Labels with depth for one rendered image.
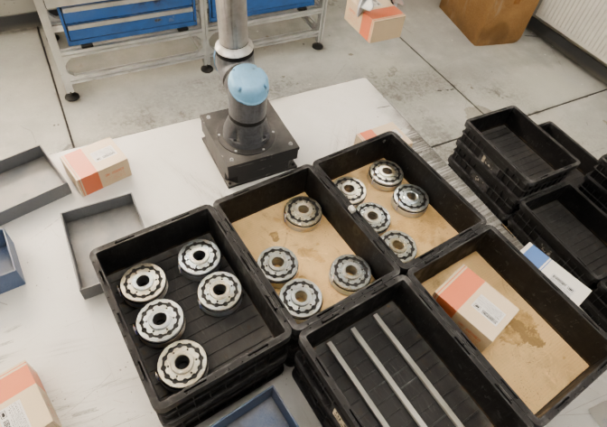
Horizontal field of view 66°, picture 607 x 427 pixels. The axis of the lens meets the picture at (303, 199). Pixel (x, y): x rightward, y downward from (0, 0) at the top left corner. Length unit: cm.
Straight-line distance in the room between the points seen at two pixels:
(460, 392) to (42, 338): 99
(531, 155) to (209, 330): 166
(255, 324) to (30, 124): 216
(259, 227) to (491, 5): 291
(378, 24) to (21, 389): 133
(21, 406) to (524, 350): 112
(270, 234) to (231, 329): 28
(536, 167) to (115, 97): 232
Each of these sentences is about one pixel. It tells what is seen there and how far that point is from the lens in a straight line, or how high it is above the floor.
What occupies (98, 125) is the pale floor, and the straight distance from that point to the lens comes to 288.
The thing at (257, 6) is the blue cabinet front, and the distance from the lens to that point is 313.
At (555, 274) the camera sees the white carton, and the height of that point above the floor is 79.
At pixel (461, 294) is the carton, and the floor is 91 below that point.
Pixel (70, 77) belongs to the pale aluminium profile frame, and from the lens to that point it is 301.
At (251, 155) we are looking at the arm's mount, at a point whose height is 80.
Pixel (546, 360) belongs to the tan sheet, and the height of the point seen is 83.
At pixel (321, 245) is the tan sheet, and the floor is 83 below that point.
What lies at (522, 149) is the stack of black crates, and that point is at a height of 49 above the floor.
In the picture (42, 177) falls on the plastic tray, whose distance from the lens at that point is 165.
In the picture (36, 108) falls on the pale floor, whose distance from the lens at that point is 309.
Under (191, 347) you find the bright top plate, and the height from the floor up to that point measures 86.
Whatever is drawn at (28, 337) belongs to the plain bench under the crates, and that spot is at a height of 70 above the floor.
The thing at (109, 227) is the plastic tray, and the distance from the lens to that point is 146.
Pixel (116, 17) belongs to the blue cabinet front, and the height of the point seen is 44.
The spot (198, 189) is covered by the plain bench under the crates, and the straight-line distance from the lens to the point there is 151.
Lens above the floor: 184
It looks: 50 degrees down
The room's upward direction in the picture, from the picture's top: 9 degrees clockwise
